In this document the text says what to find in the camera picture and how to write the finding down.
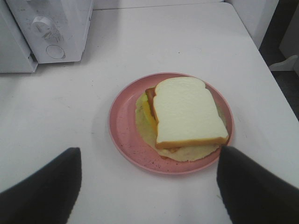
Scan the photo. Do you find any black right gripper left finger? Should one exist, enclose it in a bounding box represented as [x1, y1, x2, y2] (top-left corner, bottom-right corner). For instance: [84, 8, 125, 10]
[0, 147, 82, 224]

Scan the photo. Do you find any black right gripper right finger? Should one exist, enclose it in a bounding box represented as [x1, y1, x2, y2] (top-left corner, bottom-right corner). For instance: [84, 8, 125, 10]
[216, 146, 299, 224]

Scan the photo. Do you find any toast sandwich with lettuce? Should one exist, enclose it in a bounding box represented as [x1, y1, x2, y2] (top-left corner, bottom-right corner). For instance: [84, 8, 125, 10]
[135, 77, 229, 162]

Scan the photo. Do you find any pink round plate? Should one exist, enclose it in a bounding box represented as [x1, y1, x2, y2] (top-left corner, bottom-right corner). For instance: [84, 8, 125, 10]
[109, 73, 234, 175]

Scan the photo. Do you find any round white door button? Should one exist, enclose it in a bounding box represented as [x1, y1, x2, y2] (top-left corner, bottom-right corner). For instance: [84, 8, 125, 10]
[46, 45, 65, 59]

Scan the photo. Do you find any white timer knob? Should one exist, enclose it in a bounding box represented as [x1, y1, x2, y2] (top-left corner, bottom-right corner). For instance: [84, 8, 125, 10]
[31, 16, 64, 43]

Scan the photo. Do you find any white furniture foot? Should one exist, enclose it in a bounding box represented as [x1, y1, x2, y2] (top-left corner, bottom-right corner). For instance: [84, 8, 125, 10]
[269, 55, 298, 71]

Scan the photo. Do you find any white microwave oven body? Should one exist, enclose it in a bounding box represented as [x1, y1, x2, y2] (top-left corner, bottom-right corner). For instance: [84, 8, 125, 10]
[5, 0, 94, 65]

